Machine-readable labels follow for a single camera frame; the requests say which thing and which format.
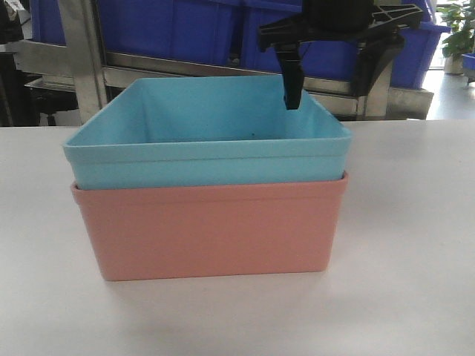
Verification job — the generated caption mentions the green potted plant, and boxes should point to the green potted plant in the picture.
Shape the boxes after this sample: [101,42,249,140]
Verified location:
[436,0,474,75]

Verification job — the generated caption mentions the dark blue bin centre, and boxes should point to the dark blue bin centre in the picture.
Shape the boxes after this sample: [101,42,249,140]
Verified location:
[240,1,358,81]

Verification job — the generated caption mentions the dark blue bin right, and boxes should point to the dark blue bin right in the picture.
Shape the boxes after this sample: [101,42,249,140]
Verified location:
[390,0,451,90]

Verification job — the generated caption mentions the dark blue bin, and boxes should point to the dark blue bin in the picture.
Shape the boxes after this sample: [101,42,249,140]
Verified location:
[240,1,358,81]
[97,1,242,65]
[390,0,451,90]

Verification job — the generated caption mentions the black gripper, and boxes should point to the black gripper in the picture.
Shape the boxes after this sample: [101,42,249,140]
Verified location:
[258,1,423,110]

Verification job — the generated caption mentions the stainless steel shelf rack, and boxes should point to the stainless steel shelf rack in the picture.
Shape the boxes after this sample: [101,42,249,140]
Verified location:
[1,1,433,122]

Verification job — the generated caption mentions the dark blue bin left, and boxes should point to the dark blue bin left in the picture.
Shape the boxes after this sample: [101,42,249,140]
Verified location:
[97,1,242,65]

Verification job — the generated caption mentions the light blue plastic box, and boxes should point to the light blue plastic box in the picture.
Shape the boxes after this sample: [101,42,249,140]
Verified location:
[63,75,352,189]

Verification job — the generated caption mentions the black office chair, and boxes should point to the black office chair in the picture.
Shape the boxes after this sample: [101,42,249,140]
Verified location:
[1,72,78,127]

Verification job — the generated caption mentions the pink plastic box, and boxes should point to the pink plastic box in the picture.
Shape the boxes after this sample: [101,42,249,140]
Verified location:
[71,177,348,281]

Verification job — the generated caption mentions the small blue bin far right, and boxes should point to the small blue bin far right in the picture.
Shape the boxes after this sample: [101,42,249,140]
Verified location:
[462,53,475,72]

